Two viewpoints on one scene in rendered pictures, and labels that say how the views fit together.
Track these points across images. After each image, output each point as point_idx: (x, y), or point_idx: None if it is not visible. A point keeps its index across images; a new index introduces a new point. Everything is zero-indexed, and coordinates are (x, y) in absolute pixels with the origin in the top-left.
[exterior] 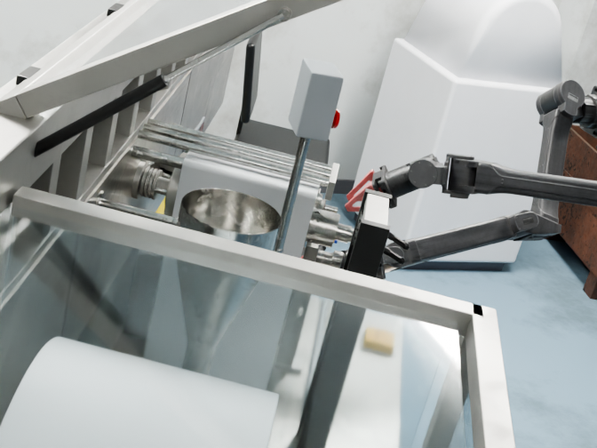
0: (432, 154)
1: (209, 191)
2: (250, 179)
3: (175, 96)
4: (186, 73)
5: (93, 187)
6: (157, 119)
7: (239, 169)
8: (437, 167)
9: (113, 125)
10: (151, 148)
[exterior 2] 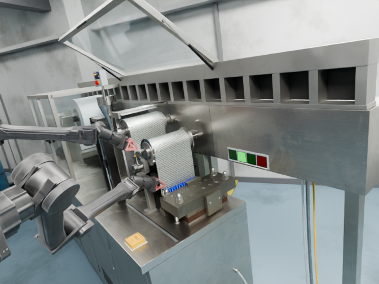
0: (102, 126)
1: (114, 96)
2: None
3: (192, 107)
4: (204, 104)
5: (143, 101)
6: (176, 106)
7: None
8: (93, 123)
9: (146, 91)
10: (176, 115)
